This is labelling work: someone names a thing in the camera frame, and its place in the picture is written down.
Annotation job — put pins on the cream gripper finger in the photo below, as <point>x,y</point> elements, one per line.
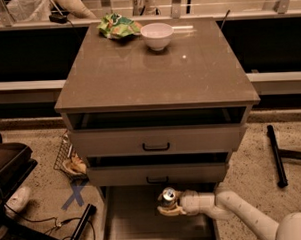
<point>169,211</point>

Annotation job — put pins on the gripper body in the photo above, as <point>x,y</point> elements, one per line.
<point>190,202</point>

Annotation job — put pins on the redbull can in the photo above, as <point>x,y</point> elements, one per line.
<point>168,197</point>

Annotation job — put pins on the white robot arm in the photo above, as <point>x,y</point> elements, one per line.
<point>223,203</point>

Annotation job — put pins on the bottom drawer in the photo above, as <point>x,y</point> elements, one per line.
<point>131,214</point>

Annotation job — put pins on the drawer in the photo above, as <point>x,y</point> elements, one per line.
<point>154,174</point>
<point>131,214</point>
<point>157,141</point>

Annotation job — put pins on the top drawer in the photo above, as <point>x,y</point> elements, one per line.
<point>157,141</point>

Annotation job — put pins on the brown drawer cabinet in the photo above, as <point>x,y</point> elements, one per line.
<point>195,81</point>

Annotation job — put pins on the middle drawer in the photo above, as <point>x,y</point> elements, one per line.
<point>154,174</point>

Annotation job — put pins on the blue tape cross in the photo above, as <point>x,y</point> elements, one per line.
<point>76,188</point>

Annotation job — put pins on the black stand leg right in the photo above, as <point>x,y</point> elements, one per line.
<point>278,155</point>

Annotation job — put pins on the black stand leg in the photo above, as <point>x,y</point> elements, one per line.
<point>30,234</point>
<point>278,155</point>

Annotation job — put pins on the white shoe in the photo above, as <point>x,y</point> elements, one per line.
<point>14,205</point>

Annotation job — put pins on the white bowl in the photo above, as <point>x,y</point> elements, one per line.
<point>157,35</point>

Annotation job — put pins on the black chair left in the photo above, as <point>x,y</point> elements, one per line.
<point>15,165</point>

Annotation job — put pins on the black stand leg left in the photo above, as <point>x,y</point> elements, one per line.
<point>30,234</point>

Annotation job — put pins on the green chip bag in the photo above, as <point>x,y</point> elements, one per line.
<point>115,26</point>

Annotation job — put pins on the black power adapter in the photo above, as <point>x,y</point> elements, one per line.
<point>57,18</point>

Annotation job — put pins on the person in background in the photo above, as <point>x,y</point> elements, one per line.
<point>77,8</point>

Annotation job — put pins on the wire basket with items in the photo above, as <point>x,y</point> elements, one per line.
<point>68,162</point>

